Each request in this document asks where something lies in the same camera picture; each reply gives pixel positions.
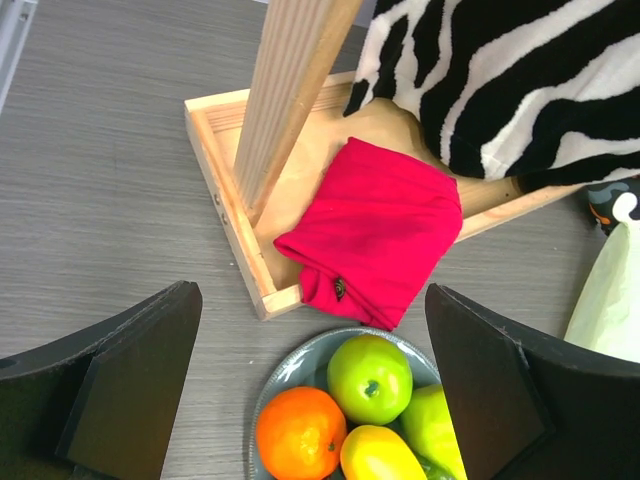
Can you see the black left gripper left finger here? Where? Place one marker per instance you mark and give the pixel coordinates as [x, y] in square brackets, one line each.
[101, 403]

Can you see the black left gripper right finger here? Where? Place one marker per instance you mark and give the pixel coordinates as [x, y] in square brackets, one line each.
[527, 405]

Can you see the pale green plastic bag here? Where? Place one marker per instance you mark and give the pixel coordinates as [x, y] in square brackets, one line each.
[606, 316]

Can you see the yellow mango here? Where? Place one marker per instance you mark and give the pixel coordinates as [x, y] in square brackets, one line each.
[372, 452]

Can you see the green yellow pear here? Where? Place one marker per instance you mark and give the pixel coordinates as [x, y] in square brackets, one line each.
[429, 430]

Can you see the green apple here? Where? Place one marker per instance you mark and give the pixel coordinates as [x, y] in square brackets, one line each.
[370, 378]

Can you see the orange fruit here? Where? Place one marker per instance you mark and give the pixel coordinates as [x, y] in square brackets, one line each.
[299, 434]

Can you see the grey blue plate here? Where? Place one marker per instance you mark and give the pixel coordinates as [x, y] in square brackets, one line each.
[307, 366]

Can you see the camouflage pattern garment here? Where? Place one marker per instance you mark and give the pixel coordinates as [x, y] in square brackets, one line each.
[612, 203]

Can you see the red folded cloth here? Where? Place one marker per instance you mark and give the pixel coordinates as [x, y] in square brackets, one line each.
[374, 232]

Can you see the wooden clothes rack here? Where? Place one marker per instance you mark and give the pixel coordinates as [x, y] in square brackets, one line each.
[264, 151]

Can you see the zebra pattern garment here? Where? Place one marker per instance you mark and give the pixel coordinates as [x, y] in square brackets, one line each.
[544, 91]

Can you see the aluminium frame rail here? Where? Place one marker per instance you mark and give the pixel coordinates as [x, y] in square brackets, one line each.
[15, 22]

